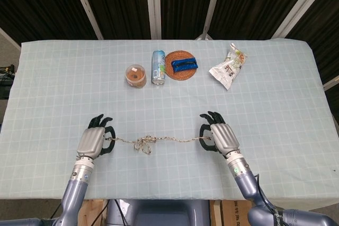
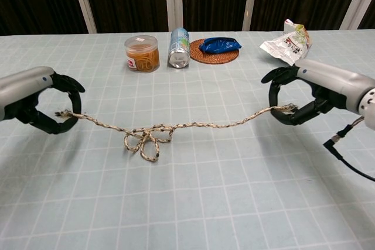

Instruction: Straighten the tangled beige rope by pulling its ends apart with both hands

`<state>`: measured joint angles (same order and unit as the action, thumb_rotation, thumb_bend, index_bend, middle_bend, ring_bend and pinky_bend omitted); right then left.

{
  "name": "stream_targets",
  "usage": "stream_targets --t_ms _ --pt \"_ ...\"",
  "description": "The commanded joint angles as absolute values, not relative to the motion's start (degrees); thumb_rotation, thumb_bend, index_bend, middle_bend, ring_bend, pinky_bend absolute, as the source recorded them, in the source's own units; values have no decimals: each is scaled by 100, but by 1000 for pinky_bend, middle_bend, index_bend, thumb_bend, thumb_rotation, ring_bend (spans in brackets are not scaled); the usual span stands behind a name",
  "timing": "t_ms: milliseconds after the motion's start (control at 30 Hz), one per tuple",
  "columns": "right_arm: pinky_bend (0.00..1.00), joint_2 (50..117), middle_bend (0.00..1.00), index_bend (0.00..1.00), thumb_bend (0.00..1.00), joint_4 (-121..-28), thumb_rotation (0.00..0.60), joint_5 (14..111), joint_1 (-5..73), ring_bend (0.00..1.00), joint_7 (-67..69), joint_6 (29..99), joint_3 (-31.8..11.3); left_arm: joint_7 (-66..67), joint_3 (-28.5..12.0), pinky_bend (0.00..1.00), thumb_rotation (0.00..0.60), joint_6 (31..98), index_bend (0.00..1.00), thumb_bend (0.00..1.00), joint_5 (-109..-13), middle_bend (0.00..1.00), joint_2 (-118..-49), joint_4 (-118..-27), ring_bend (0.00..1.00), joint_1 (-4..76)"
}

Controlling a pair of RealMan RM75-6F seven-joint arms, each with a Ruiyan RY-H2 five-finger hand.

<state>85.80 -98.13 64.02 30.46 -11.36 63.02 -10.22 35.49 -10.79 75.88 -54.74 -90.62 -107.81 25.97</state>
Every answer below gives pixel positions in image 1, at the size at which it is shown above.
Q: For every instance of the white crumpled snack bag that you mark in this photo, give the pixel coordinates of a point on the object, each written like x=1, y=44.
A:
x=227, y=71

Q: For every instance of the light blue checked tablecloth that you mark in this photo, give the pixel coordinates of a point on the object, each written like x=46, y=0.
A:
x=164, y=104

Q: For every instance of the light blue drink can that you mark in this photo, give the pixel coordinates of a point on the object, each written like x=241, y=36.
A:
x=158, y=64

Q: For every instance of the blue snack packet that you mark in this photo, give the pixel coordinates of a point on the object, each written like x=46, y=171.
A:
x=184, y=64

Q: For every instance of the white frame post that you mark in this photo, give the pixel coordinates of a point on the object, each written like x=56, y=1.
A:
x=153, y=3
x=212, y=3
x=299, y=3
x=86, y=6

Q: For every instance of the clear jar of rubber bands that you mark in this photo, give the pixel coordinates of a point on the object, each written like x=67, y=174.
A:
x=136, y=77

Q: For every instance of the blue-grey robot torso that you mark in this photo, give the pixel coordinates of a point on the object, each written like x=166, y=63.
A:
x=159, y=212

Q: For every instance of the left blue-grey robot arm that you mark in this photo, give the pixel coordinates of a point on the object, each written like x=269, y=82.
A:
x=76, y=189

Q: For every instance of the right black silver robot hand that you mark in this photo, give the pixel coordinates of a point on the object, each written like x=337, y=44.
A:
x=225, y=138

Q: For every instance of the round woven rattan coaster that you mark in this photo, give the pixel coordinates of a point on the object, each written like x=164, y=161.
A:
x=180, y=75

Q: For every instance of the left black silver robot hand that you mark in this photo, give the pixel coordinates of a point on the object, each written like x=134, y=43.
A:
x=90, y=142

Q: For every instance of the brown cardboard box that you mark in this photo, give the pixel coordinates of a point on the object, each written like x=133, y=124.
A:
x=235, y=211

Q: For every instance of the light wooden crate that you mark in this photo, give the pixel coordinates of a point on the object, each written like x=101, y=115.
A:
x=92, y=212

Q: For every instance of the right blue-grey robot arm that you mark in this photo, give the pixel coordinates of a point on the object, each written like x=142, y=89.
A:
x=245, y=178

